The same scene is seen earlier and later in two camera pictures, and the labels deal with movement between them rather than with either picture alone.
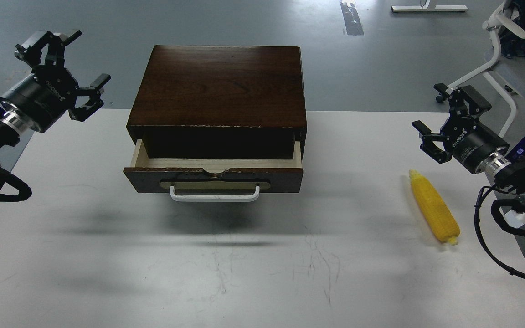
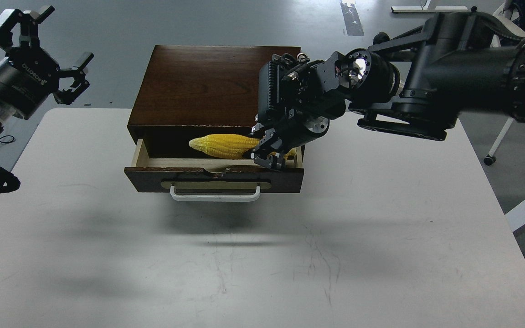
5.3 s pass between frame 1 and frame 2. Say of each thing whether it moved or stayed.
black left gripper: moved
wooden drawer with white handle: stayed
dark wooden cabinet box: stayed
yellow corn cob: moved
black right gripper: moved
